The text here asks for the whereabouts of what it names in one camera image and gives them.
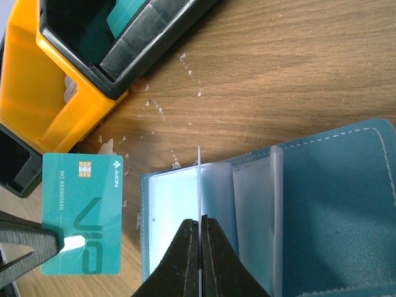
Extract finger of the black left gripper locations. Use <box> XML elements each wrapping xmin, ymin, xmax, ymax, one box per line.
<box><xmin>1</xmin><ymin>211</ymin><xmax>64</xmax><ymax>283</ymax></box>

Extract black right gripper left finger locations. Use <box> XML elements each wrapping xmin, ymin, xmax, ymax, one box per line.
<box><xmin>133</xmin><ymin>219</ymin><xmax>199</xmax><ymax>297</ymax></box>

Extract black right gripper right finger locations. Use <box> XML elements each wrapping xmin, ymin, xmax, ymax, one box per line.
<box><xmin>201</xmin><ymin>215</ymin><xmax>269</xmax><ymax>296</ymax></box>

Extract teal VIP chip card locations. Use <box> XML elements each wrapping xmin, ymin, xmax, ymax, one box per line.
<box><xmin>41</xmin><ymin>153</ymin><xmax>123</xmax><ymax>275</ymax></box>

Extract teal card holder wallet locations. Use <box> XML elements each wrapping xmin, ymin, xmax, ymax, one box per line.
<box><xmin>140</xmin><ymin>119</ymin><xmax>395</xmax><ymax>296</ymax></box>

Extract white cards in orange bin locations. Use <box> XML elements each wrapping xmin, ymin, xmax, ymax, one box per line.
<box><xmin>64</xmin><ymin>75</ymin><xmax>77</xmax><ymax>103</ymax></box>

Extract black bin with teal cards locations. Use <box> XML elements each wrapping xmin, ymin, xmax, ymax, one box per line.
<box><xmin>39</xmin><ymin>1</ymin><xmax>214</xmax><ymax>100</ymax></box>

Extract stack of teal cards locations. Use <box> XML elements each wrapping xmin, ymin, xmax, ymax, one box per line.
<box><xmin>77</xmin><ymin>0</ymin><xmax>145</xmax><ymax>64</ymax></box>

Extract orange plastic bin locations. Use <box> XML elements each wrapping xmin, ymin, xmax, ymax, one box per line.
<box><xmin>1</xmin><ymin>1</ymin><xmax>129</xmax><ymax>153</ymax></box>

